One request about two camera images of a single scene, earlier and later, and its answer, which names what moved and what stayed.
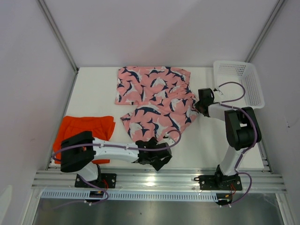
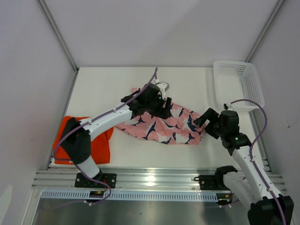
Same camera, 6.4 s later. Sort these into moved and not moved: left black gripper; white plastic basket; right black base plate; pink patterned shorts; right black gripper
Moved: left black gripper; pink patterned shorts; right black gripper
Not moved: right black base plate; white plastic basket
